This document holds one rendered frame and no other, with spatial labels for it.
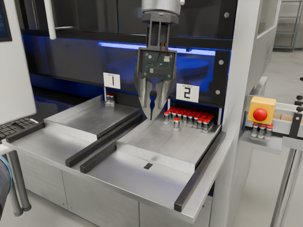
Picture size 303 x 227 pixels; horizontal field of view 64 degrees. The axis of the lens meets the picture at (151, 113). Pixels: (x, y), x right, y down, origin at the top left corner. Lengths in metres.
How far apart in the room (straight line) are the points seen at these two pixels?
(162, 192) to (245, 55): 0.47
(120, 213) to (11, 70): 0.90
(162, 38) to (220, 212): 0.80
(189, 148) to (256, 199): 1.32
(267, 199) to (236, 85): 1.38
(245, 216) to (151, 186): 1.32
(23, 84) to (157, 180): 0.87
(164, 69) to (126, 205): 1.01
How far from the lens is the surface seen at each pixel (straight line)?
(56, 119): 1.03
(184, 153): 0.77
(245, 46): 0.80
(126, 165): 0.72
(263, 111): 0.81
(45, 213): 1.95
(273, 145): 0.90
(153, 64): 0.45
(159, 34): 0.45
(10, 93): 1.30
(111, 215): 1.49
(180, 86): 0.88
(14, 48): 1.28
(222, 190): 1.02
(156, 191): 0.63
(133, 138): 0.85
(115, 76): 1.02
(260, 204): 2.03
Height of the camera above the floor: 1.29
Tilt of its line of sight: 23 degrees down
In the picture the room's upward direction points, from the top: straight up
